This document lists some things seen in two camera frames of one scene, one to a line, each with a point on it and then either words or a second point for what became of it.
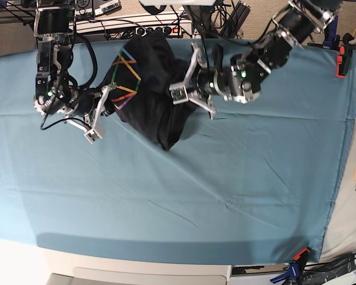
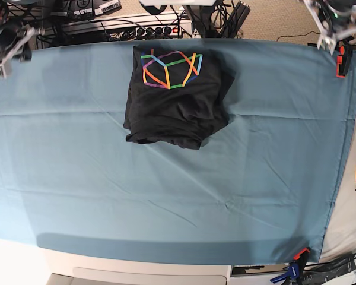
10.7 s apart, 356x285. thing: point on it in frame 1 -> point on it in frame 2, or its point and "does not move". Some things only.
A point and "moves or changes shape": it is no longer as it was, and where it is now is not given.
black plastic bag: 318,274 does not move
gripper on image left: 85,104 -> 14,39
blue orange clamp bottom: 295,268 does not move
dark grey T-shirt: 145,68 moves or changes shape
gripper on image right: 205,80 -> 334,23
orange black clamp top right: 343,60 does not move
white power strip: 143,26 does not move
